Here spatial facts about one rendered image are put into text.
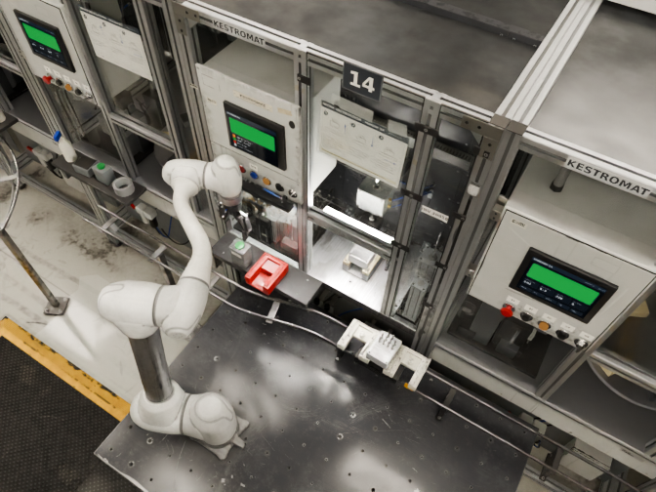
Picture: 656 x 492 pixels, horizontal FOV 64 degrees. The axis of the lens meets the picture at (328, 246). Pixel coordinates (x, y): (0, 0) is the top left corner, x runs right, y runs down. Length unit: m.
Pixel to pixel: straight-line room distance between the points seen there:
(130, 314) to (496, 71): 1.29
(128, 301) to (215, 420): 0.62
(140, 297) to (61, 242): 2.33
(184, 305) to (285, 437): 0.87
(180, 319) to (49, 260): 2.36
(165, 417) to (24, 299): 1.89
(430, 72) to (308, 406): 1.45
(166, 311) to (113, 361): 1.73
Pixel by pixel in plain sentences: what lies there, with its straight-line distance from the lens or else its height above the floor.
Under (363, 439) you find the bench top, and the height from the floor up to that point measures 0.68.
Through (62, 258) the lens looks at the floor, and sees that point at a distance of 3.91.
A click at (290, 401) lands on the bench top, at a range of 2.36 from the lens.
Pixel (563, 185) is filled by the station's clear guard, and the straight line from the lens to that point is 1.49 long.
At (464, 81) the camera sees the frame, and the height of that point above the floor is 2.01.
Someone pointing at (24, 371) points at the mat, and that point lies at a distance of 3.53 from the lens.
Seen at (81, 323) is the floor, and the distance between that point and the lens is 3.57.
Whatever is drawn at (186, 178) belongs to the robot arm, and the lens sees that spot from 1.98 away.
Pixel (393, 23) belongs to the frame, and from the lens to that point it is 1.77.
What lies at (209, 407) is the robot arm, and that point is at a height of 0.95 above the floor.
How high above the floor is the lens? 2.89
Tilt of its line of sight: 53 degrees down
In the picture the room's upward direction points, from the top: 3 degrees clockwise
